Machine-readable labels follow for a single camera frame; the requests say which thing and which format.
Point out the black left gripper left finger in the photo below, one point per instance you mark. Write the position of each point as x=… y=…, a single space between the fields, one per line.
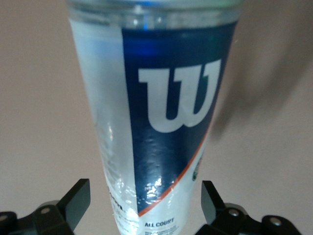
x=73 y=208

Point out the clear blue-label tennis ball can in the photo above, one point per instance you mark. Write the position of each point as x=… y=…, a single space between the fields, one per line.
x=171 y=98

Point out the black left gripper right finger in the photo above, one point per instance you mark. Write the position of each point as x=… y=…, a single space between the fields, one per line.
x=212 y=208

